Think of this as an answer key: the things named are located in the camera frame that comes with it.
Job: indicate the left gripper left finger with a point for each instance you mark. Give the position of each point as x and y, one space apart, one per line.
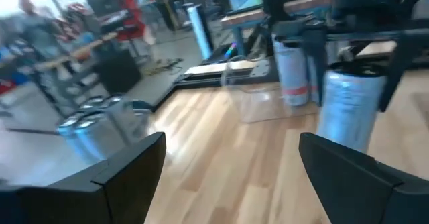
83 197

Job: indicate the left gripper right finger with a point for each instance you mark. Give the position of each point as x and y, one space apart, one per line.
368 197

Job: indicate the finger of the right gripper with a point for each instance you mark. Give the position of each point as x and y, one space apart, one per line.
316 49
400 66

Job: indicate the clear plastic bin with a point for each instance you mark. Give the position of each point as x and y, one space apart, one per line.
254 106
134 126

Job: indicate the black computer tower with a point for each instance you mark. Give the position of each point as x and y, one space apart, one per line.
221 54

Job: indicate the white upright panel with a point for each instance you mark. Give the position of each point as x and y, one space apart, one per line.
199 33

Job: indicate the black floor box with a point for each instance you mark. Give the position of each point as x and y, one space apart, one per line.
117 73

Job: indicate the wooden workbench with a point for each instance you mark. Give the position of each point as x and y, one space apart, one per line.
80 51

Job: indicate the person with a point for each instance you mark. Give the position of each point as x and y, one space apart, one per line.
37 29

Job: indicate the red tool cabinet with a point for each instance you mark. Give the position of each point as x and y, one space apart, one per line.
130 23

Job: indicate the white metal bracket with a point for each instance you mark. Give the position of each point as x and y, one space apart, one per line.
260 69

